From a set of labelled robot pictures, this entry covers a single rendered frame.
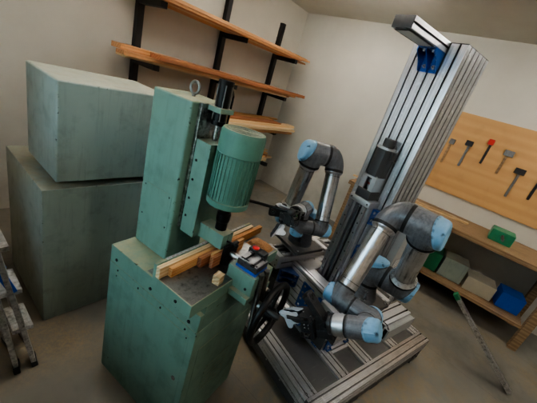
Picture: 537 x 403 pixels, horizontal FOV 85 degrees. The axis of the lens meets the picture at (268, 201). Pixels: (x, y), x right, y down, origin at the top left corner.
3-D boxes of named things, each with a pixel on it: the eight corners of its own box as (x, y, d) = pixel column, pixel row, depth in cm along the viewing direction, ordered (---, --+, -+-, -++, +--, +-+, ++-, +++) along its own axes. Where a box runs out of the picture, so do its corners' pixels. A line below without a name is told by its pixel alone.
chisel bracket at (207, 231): (219, 253, 124) (224, 237, 121) (196, 237, 130) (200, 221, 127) (230, 248, 131) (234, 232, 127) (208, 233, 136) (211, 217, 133)
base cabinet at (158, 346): (169, 442, 139) (196, 336, 113) (99, 363, 163) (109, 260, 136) (228, 377, 176) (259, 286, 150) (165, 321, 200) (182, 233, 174)
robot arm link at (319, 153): (296, 230, 175) (335, 150, 145) (272, 226, 171) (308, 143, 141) (293, 217, 184) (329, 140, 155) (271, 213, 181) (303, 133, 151)
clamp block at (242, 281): (248, 298, 116) (254, 281, 113) (223, 280, 122) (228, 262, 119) (268, 282, 129) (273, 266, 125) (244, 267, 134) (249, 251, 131)
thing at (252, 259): (254, 277, 115) (258, 266, 112) (233, 263, 119) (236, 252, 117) (272, 265, 125) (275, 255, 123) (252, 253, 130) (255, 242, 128)
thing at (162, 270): (158, 279, 107) (160, 269, 106) (155, 277, 108) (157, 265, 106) (251, 233, 157) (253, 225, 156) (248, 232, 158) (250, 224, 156)
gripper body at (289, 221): (295, 213, 129) (306, 208, 139) (279, 208, 133) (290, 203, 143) (292, 229, 131) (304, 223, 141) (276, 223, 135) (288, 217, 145)
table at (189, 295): (207, 337, 98) (211, 323, 96) (149, 287, 111) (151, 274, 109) (289, 269, 149) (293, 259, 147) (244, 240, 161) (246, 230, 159)
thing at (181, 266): (170, 277, 110) (172, 269, 109) (167, 275, 111) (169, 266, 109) (260, 232, 162) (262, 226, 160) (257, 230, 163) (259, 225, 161)
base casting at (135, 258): (195, 335, 113) (200, 317, 110) (109, 260, 137) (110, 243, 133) (259, 285, 150) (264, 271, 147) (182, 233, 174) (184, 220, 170)
